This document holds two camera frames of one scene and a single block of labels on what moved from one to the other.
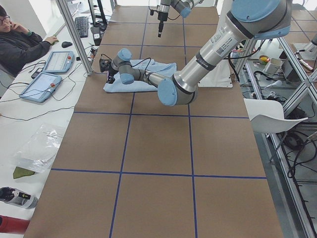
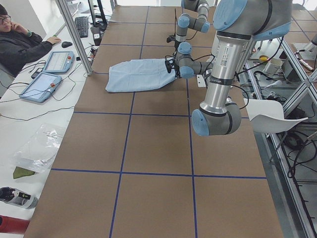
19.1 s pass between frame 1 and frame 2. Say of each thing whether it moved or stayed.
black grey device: stayed
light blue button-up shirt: stayed
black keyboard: stayed
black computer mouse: stayed
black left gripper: moved
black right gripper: moved
